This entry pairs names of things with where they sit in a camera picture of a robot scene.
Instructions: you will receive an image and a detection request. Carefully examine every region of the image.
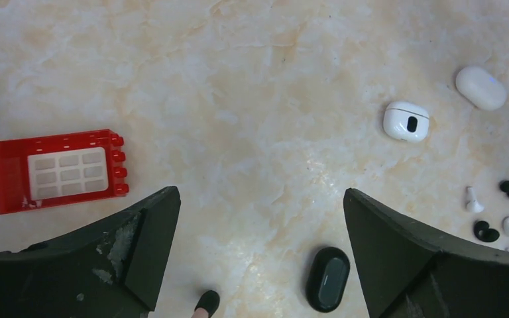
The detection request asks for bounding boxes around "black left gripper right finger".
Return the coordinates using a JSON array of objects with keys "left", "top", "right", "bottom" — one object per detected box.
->
[{"left": 343, "top": 188, "right": 509, "bottom": 317}]

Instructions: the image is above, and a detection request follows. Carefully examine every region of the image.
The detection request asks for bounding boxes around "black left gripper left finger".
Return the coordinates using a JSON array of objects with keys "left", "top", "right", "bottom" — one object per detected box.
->
[{"left": 0, "top": 186, "right": 181, "bottom": 317}]

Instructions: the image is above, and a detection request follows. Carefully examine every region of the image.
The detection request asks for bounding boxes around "white oval charging case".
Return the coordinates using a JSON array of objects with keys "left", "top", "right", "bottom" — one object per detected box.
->
[{"left": 455, "top": 66, "right": 508, "bottom": 111}]

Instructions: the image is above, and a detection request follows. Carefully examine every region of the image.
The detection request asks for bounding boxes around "white square charging case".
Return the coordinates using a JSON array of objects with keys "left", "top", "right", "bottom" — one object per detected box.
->
[{"left": 382, "top": 101, "right": 430, "bottom": 143}]

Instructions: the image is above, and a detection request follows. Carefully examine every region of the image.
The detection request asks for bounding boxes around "white stem earbud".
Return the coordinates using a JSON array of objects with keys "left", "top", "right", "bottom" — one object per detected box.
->
[{"left": 465, "top": 186, "right": 484, "bottom": 213}]

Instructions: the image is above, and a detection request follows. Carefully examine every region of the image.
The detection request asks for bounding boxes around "red toy window brick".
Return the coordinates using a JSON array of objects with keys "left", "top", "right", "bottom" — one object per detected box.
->
[{"left": 0, "top": 129, "right": 130, "bottom": 215}]

